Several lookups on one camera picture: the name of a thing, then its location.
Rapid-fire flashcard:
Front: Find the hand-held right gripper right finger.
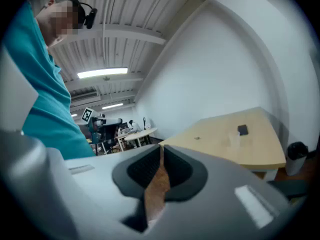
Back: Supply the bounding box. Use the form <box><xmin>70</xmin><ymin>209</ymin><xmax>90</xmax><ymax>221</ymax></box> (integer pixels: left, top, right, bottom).
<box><xmin>149</xmin><ymin>144</ymin><xmax>299</xmax><ymax>240</ymax></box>

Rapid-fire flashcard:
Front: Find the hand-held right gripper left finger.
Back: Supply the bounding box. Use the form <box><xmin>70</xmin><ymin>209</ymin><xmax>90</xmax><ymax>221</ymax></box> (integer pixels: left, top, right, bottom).
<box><xmin>47</xmin><ymin>143</ymin><xmax>161</xmax><ymax>240</ymax></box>

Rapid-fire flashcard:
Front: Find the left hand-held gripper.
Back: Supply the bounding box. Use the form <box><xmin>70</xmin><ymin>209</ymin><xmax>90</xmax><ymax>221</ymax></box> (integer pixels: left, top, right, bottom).
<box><xmin>81</xmin><ymin>107</ymin><xmax>124</xmax><ymax>145</ymax></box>

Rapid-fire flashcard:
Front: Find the clear plastic cup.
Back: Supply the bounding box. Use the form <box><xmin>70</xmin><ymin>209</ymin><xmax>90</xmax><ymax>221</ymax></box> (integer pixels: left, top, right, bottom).
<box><xmin>228</xmin><ymin>131</ymin><xmax>242</xmax><ymax>149</ymax></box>

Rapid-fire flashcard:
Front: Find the small ceiling light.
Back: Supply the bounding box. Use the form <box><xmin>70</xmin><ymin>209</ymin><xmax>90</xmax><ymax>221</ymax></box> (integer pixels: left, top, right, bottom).
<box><xmin>101</xmin><ymin>103</ymin><xmax>124</xmax><ymax>111</ymax></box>

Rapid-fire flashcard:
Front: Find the round white table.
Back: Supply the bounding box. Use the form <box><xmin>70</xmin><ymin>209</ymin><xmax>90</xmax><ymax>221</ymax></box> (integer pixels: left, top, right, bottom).
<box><xmin>123</xmin><ymin>127</ymin><xmax>159</xmax><ymax>149</ymax></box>

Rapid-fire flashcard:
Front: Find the ceiling air conditioner unit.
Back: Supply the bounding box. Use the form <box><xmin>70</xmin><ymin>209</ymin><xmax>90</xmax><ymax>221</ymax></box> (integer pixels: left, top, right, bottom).
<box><xmin>70</xmin><ymin>91</ymin><xmax>101</xmax><ymax>103</ymax></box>

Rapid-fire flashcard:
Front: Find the long ceiling light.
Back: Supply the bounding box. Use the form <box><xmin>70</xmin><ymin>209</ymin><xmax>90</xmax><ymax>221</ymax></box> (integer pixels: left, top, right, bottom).
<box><xmin>76</xmin><ymin>67</ymin><xmax>129</xmax><ymax>80</ymax></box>

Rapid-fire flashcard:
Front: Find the light wooden table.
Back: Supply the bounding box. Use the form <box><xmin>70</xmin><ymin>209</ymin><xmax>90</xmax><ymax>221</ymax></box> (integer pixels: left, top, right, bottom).
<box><xmin>158</xmin><ymin>106</ymin><xmax>287</xmax><ymax>180</ymax></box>

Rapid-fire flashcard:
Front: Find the person's torso in teal shirt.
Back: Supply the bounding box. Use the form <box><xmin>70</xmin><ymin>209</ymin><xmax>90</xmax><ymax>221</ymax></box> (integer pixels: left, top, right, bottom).
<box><xmin>2</xmin><ymin>0</ymin><xmax>97</xmax><ymax>160</ymax></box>

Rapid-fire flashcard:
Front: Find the black flat rectangular object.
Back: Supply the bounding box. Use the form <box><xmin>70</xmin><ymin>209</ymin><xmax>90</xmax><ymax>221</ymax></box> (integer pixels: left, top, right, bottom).
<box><xmin>237</xmin><ymin>124</ymin><xmax>250</xmax><ymax>136</ymax></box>

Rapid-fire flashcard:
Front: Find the trash bin with black bag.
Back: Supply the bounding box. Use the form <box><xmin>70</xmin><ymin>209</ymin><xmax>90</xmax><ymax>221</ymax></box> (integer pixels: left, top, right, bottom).
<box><xmin>285</xmin><ymin>141</ymin><xmax>310</xmax><ymax>177</ymax></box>

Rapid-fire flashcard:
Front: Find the person's head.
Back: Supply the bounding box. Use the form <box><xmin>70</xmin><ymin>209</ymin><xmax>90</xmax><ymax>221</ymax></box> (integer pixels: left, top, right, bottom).
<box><xmin>34</xmin><ymin>0</ymin><xmax>85</xmax><ymax>50</ymax></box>

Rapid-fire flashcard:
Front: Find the black head-mounted camera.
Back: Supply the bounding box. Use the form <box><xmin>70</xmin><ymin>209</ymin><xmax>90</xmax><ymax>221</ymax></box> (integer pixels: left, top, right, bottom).
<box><xmin>78</xmin><ymin>1</ymin><xmax>99</xmax><ymax>30</ymax></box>

